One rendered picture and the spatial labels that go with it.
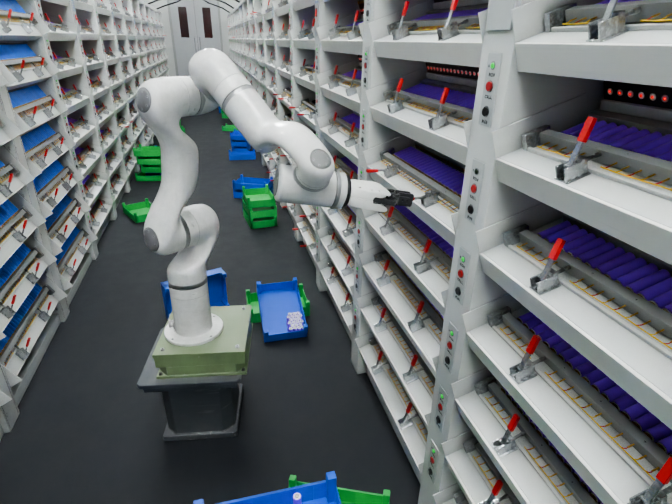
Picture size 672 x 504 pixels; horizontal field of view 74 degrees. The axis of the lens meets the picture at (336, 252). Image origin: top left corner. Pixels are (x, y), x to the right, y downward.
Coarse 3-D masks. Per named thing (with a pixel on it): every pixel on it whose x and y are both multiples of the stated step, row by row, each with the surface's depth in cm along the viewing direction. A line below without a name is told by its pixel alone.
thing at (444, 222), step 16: (384, 144) 147; (400, 144) 149; (368, 160) 148; (384, 176) 136; (400, 176) 132; (416, 192) 120; (416, 208) 116; (432, 208) 110; (432, 224) 108; (448, 224) 101; (448, 240) 102
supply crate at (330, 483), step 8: (328, 472) 98; (328, 480) 97; (336, 480) 98; (288, 488) 98; (296, 488) 98; (304, 488) 98; (312, 488) 99; (320, 488) 100; (328, 488) 98; (336, 488) 98; (256, 496) 96; (264, 496) 96; (272, 496) 97; (280, 496) 98; (288, 496) 98; (304, 496) 100; (312, 496) 100; (320, 496) 101; (328, 496) 99; (336, 496) 97
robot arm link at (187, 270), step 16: (192, 208) 136; (208, 208) 139; (192, 224) 132; (208, 224) 137; (192, 240) 133; (208, 240) 139; (176, 256) 142; (192, 256) 139; (208, 256) 140; (176, 272) 136; (192, 272) 137; (176, 288) 138; (192, 288) 138
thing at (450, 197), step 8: (392, 160) 139; (400, 160) 137; (400, 168) 134; (408, 168) 129; (416, 176) 123; (424, 176) 121; (416, 184) 122; (424, 184) 120; (432, 184) 115; (440, 192) 111; (448, 192) 109; (448, 200) 108; (456, 200) 104; (448, 208) 105
